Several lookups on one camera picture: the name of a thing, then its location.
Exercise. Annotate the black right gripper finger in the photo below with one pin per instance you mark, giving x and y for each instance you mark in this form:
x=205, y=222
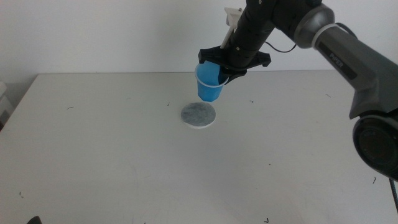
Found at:
x=237, y=74
x=223, y=76

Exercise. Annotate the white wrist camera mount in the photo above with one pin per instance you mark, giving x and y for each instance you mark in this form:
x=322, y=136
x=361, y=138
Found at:
x=231, y=20

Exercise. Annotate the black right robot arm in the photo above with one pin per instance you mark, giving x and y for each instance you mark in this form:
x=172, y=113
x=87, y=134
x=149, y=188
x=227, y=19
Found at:
x=345, y=60

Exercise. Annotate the blue plastic cup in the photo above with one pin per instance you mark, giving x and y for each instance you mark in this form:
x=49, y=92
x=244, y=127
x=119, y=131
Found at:
x=209, y=91

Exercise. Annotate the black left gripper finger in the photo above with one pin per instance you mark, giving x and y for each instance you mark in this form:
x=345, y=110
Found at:
x=35, y=220

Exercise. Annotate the round grey cup mat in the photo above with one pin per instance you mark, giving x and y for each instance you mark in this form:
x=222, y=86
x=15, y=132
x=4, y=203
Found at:
x=198, y=115

